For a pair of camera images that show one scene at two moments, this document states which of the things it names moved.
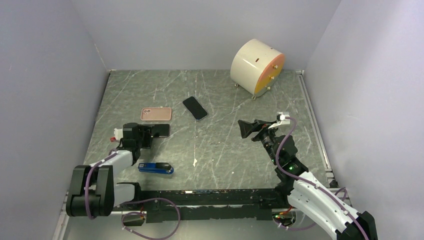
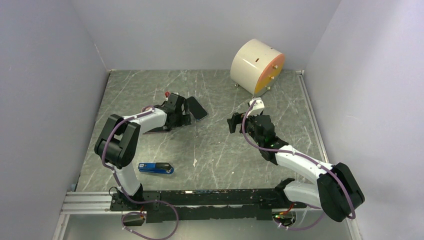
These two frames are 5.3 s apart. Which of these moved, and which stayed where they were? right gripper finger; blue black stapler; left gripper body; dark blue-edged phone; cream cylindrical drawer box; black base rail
Moved: left gripper body; right gripper finger
Stayed: black base rail; dark blue-edged phone; blue black stapler; cream cylindrical drawer box
